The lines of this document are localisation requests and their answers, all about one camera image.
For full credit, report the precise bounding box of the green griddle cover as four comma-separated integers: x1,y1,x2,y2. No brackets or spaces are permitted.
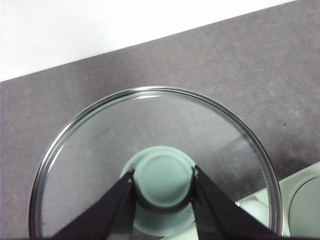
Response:
287,173,320,240

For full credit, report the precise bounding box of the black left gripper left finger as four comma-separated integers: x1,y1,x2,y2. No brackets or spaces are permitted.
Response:
51,169,138,240

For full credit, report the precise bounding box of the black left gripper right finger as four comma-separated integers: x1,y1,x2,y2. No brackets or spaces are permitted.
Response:
190,164,289,240

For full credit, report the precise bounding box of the green breakfast machine base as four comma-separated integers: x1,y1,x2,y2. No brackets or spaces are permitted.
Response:
234,161,320,240

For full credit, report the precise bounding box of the glass pot lid green knob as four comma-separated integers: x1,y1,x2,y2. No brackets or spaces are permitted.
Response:
28,85,285,240

